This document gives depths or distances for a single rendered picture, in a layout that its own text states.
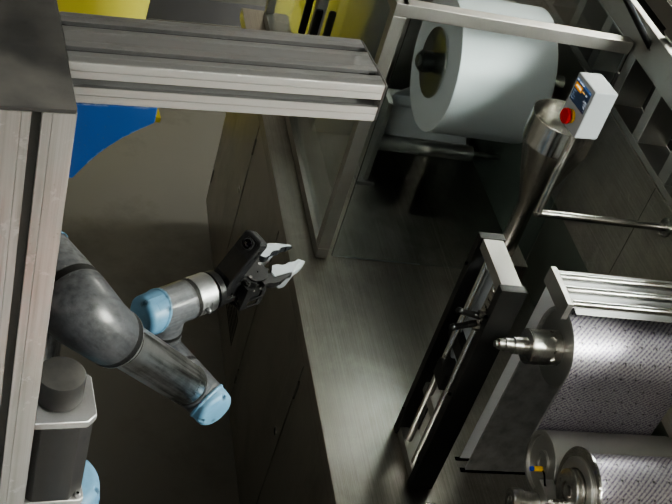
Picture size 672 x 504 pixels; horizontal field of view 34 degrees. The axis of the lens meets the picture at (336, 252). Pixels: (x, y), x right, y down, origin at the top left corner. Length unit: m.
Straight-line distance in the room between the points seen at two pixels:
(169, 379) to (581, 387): 0.72
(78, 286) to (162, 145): 2.92
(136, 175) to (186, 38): 3.25
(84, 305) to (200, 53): 0.64
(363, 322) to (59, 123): 1.67
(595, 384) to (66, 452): 0.98
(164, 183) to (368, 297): 1.84
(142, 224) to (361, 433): 1.97
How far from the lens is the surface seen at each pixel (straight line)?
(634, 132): 2.51
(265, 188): 3.14
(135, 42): 1.08
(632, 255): 2.44
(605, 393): 2.04
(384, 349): 2.53
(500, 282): 1.93
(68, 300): 1.64
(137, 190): 4.28
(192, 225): 4.16
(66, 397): 1.36
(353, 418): 2.35
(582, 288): 1.98
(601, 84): 2.06
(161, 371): 1.81
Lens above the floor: 2.56
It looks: 37 degrees down
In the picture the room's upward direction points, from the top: 19 degrees clockwise
